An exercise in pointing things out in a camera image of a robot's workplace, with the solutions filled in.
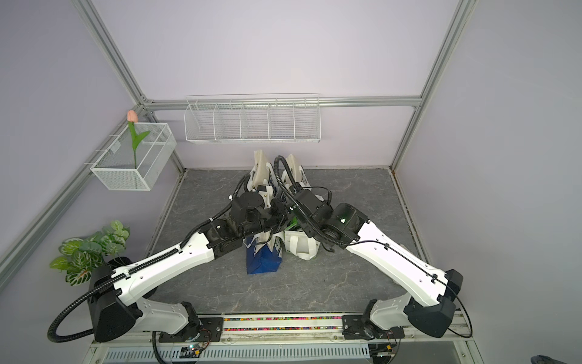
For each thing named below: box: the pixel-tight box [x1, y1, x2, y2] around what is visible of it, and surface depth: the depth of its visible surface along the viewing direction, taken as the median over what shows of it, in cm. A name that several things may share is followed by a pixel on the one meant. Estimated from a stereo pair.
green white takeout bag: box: [284, 216, 321, 261], surface depth 72 cm
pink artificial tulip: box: [127, 109, 151, 170], surface depth 85 cm
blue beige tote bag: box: [243, 230, 285, 276], surface depth 84 cm
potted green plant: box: [49, 219, 133, 289], surface depth 66 cm
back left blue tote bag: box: [253, 149, 270, 189], surface depth 91 cm
